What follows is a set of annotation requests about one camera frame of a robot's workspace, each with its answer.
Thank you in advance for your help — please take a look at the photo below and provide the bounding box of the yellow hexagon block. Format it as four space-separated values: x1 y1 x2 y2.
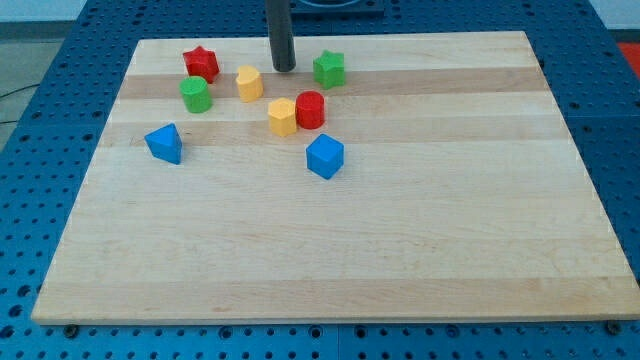
268 98 297 137

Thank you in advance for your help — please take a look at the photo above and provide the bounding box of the blue cube block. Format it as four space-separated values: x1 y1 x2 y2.
306 134 344 180

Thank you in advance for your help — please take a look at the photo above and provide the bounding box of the wooden board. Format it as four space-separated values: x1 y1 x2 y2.
32 31 639 325

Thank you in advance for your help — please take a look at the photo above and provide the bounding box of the red cylinder block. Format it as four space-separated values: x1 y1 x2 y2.
295 91 325 130

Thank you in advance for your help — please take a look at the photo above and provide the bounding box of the green star block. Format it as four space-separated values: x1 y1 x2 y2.
313 50 346 89

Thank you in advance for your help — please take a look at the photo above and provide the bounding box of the yellow heart block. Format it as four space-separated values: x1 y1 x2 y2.
235 65 264 103

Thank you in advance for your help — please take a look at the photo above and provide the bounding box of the green cylinder block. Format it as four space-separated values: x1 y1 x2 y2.
179 76 212 113

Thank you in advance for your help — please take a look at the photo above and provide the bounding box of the blue triangle block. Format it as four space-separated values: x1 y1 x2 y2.
144 123 182 165

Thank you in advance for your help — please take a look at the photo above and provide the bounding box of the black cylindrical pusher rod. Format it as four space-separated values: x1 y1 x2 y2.
265 0 296 72

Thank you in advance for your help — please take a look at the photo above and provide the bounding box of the red star block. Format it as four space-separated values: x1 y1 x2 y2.
182 46 220 84

